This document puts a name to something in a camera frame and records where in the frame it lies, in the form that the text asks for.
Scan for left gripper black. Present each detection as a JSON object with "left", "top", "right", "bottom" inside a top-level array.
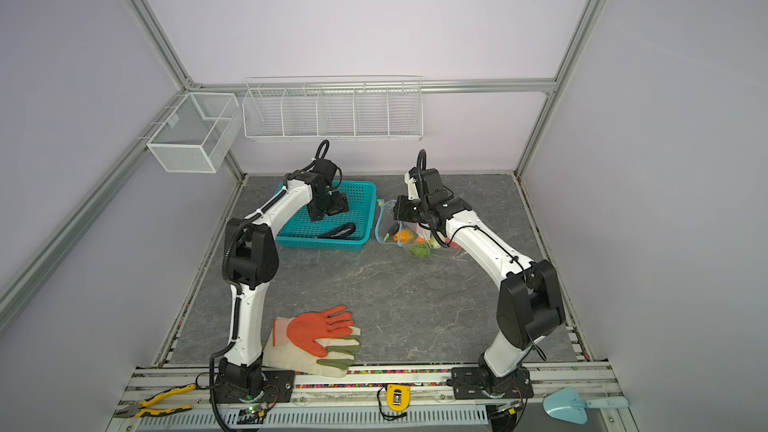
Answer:
[{"left": 309, "top": 190, "right": 351, "bottom": 221}]

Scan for clear zip top bag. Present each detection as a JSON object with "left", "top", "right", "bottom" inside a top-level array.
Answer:
[{"left": 373, "top": 199, "right": 469, "bottom": 260}]

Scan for yellow green toy corn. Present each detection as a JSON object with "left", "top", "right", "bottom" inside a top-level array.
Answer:
[{"left": 393, "top": 229, "right": 415, "bottom": 244}]

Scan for dark toy eggplant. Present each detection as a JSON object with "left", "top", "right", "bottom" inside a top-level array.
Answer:
[
  {"left": 384, "top": 223, "right": 400, "bottom": 241},
  {"left": 317, "top": 222, "right": 357, "bottom": 240}
]

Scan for teal plastic basket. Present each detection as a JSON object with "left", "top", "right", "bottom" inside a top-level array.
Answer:
[{"left": 276, "top": 180, "right": 377, "bottom": 251}]

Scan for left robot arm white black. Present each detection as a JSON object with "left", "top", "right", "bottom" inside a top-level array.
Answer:
[{"left": 209, "top": 139, "right": 349, "bottom": 402}]

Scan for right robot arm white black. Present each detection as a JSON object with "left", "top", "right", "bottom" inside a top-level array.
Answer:
[{"left": 393, "top": 149, "right": 566, "bottom": 399}]

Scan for white mesh box basket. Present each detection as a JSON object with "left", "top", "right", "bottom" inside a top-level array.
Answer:
[{"left": 147, "top": 92, "right": 243, "bottom": 174}]

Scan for green striped work glove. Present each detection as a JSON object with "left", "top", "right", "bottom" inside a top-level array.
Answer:
[{"left": 262, "top": 321, "right": 361, "bottom": 378}]

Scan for yellow tape measure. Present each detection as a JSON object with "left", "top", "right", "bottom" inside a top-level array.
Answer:
[{"left": 376, "top": 383, "right": 411, "bottom": 422}]

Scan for teal plastic scoop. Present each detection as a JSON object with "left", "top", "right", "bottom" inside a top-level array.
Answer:
[{"left": 542, "top": 387, "right": 630, "bottom": 425}]

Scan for yellow black pliers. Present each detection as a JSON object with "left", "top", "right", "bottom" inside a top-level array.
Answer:
[{"left": 113, "top": 383, "right": 198, "bottom": 418}]

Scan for white wire shelf basket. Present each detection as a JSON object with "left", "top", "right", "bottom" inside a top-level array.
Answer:
[{"left": 242, "top": 75, "right": 424, "bottom": 141}]

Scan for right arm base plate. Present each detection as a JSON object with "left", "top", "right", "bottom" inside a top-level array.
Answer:
[{"left": 446, "top": 366, "right": 534, "bottom": 400}]

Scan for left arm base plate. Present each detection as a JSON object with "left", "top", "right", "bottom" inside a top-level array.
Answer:
[{"left": 213, "top": 367, "right": 296, "bottom": 404}]

